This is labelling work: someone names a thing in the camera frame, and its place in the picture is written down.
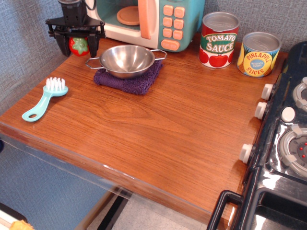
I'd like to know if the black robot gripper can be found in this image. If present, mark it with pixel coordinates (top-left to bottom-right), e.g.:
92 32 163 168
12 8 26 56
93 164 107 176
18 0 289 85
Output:
46 0 106 58

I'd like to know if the red toy strawberry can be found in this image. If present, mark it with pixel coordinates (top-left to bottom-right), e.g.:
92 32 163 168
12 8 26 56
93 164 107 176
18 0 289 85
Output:
69 37 90 57

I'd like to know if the white stove knob top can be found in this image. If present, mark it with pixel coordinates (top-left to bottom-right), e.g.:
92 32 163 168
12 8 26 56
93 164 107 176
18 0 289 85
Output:
261 84 274 101

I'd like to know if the white stove knob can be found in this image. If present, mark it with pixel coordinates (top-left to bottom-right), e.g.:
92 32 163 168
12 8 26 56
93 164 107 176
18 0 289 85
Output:
239 144 253 164
254 102 267 120
261 84 274 101

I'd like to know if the stainless steel bowl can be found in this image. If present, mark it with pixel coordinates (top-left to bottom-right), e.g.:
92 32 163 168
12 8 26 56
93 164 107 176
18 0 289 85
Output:
85 45 167 79

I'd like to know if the teal dish brush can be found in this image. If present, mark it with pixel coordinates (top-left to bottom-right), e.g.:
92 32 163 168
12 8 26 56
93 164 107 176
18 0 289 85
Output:
22 77 69 122

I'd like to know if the orange plate in microwave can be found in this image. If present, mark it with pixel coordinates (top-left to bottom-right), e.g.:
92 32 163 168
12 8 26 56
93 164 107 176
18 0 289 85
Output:
117 6 140 26

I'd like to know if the purple folded cloth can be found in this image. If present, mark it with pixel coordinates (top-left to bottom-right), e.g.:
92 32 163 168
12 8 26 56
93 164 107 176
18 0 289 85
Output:
93 60 163 95

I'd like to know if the teal toy microwave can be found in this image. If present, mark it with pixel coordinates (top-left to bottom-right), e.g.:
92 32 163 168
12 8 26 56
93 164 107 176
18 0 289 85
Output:
86 0 205 52

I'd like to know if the tomato sauce can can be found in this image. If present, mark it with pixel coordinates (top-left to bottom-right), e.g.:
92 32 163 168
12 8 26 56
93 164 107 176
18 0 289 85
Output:
199 11 240 69

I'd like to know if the pineapple slices can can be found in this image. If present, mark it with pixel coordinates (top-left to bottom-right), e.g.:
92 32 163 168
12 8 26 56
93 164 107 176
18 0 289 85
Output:
237 32 282 78

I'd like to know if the yellow object bottom left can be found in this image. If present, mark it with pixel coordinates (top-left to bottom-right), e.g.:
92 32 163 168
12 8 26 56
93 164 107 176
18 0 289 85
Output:
9 220 34 230

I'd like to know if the white stove knob middle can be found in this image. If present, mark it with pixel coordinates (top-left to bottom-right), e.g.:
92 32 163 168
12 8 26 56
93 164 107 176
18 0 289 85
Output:
254 102 267 120

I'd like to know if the white stove knob bottom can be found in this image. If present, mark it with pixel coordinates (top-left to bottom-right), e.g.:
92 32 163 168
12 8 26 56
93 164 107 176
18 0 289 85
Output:
239 144 253 164

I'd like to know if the black toy stove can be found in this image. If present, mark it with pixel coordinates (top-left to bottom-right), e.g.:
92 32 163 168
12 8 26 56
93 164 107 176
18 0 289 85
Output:
207 42 307 230

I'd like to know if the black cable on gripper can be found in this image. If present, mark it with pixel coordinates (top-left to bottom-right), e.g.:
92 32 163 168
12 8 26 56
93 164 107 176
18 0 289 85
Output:
84 0 97 11

